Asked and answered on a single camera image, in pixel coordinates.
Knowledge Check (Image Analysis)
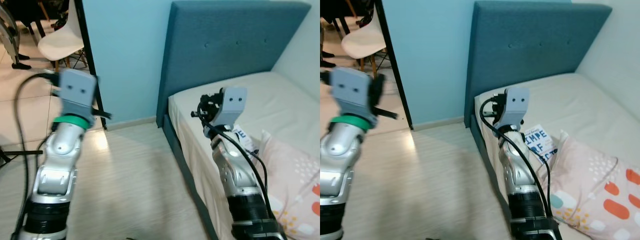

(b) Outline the dark chair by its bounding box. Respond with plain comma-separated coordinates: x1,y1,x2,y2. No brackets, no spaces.
320,0,381,36
14,0,71,38

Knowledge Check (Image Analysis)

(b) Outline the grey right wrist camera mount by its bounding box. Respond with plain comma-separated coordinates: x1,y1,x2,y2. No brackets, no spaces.
216,87,248,128
504,87,531,128

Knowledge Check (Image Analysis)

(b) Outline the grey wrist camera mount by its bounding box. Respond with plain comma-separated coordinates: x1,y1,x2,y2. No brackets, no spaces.
330,67,373,126
504,87,531,128
216,87,248,128
59,69,97,126

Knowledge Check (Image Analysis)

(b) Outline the white paper with blue print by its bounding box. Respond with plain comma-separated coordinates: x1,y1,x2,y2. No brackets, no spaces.
231,125,261,153
522,124,558,163

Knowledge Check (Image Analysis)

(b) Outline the white plastic chair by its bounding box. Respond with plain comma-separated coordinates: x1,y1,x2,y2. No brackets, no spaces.
37,0,86,71
341,15,388,73

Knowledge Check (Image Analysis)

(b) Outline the teal fabric headboard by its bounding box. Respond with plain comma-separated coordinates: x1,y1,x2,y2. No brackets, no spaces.
464,0,613,128
156,0,312,128

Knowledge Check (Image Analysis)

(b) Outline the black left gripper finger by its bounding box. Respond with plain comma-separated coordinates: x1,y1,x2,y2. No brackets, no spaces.
371,73,387,96

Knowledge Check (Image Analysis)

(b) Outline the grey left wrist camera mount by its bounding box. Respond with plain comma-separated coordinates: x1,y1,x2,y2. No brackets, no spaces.
59,69,97,126
330,67,373,126

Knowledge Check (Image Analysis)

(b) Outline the black door frame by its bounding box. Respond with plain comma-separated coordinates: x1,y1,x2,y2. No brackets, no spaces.
74,0,108,131
375,0,415,130

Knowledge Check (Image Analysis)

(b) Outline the pink pillow with orange spots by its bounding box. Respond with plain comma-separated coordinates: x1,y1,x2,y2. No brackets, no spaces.
257,130,321,240
542,131,640,240

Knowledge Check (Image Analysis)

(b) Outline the dark teal bed side rail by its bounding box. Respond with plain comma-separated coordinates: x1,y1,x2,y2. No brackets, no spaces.
162,115,221,240
470,117,516,240

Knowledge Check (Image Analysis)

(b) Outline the white skirting board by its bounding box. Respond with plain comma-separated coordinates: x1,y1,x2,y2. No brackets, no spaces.
412,116,466,132
105,116,160,132

